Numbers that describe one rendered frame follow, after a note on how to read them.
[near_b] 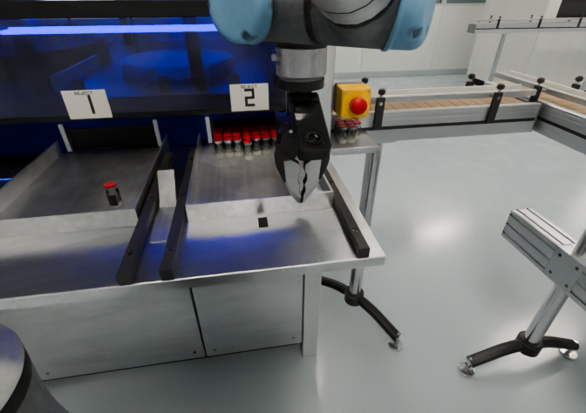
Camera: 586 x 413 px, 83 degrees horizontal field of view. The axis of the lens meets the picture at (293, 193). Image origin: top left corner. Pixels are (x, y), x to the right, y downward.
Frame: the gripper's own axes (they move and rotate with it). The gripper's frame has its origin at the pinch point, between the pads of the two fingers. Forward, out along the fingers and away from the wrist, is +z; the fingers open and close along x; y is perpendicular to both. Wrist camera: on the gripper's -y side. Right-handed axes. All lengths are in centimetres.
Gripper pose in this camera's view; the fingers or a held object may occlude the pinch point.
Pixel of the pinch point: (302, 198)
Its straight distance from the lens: 58.1
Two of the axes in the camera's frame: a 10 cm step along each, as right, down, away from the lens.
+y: -1.6, -5.0, 8.5
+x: -9.9, 0.8, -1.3
